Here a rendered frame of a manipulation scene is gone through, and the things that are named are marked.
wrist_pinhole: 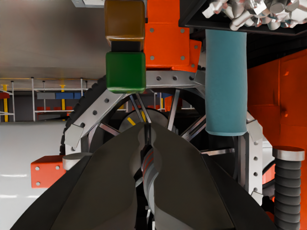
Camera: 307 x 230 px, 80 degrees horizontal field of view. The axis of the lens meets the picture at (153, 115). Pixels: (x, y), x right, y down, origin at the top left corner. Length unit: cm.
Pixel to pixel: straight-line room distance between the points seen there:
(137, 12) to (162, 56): 31
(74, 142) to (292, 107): 64
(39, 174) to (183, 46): 50
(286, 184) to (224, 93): 19
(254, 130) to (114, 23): 48
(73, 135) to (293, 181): 47
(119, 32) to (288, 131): 62
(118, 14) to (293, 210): 38
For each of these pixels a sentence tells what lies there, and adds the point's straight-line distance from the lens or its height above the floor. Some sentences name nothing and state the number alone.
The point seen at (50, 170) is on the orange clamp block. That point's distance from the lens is 57.
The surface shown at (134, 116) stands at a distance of 105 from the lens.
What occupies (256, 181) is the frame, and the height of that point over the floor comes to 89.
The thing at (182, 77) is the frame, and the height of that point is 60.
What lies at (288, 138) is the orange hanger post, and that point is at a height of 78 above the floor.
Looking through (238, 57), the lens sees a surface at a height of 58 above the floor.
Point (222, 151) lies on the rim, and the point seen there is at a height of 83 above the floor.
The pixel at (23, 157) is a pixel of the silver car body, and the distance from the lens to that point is 113.
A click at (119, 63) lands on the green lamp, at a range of 19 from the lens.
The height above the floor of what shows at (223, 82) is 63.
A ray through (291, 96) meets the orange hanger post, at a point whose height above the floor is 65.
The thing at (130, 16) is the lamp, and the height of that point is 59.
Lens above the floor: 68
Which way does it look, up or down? 3 degrees up
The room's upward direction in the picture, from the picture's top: 179 degrees clockwise
